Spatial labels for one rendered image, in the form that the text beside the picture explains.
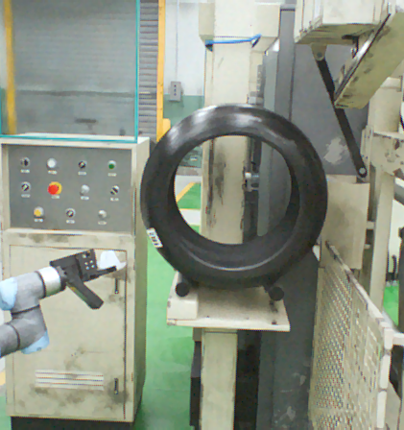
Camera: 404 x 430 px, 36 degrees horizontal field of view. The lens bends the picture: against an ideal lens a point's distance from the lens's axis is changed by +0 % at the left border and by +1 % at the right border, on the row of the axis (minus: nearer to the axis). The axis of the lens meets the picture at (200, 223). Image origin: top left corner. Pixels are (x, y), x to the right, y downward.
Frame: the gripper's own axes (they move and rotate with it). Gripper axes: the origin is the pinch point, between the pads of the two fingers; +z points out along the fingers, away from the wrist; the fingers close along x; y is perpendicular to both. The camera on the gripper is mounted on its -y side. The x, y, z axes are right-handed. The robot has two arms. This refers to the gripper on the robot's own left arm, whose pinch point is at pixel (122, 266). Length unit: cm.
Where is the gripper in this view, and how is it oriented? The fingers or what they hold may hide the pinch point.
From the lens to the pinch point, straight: 174.9
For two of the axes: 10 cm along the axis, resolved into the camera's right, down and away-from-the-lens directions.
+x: -5.6, 1.5, 8.1
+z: 7.8, -2.4, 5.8
